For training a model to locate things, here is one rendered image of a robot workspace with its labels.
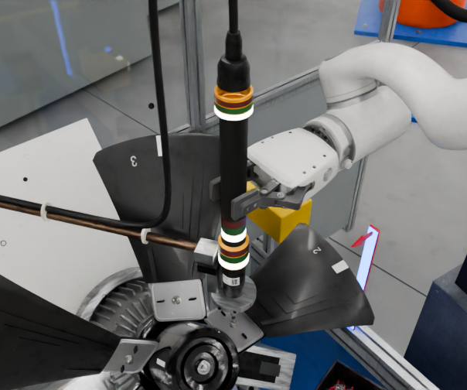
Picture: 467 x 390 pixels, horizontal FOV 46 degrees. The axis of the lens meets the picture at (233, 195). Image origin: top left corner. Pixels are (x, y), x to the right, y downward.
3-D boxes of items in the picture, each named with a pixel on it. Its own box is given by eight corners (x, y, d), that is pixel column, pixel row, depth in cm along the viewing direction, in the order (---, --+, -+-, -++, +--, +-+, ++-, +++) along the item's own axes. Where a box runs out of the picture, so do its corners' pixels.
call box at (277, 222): (236, 212, 142) (236, 181, 134) (266, 196, 146) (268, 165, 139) (278, 249, 132) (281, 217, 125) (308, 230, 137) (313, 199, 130)
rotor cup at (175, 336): (112, 359, 87) (139, 378, 76) (173, 290, 93) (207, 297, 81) (172, 416, 91) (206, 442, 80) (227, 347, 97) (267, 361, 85)
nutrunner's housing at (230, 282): (218, 311, 86) (209, 38, 55) (225, 292, 89) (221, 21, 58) (242, 317, 85) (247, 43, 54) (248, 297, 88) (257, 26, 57)
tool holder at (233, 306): (192, 304, 84) (189, 262, 78) (206, 270, 89) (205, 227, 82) (249, 319, 82) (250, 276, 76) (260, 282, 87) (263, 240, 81)
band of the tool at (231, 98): (209, 119, 62) (209, 97, 60) (221, 98, 65) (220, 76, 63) (247, 125, 61) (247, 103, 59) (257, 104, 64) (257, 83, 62)
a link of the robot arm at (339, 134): (352, 179, 80) (338, 188, 79) (309, 150, 85) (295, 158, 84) (362, 133, 75) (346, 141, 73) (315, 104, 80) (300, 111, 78)
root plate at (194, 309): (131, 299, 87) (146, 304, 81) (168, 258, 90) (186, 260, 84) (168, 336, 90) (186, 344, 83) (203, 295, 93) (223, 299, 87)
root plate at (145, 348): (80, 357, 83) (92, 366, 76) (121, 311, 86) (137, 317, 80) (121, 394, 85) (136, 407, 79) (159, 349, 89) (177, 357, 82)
